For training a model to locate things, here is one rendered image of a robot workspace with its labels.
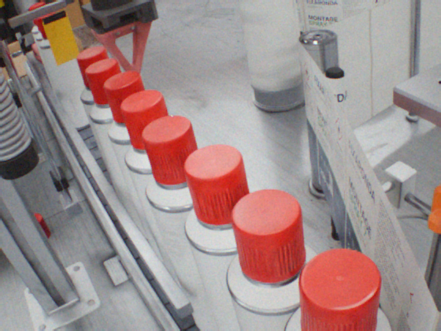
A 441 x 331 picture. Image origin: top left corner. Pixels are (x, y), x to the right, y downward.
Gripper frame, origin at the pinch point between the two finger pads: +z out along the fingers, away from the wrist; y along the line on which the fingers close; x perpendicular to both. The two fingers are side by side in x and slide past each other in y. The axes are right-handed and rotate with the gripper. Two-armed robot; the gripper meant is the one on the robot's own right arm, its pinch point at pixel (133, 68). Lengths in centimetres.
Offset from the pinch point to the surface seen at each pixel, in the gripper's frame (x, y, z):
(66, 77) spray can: 6.5, 18.2, 3.9
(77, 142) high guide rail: 10.1, -1.2, 5.6
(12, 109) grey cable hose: 15.0, -23.7, -10.3
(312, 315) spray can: 8.0, -44.3, -6.1
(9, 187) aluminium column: 18.9, -13.3, 0.7
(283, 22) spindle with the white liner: -21.2, -3.4, -0.1
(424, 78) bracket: 0.5, -42.8, -12.8
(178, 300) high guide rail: 10.2, -30.9, 5.5
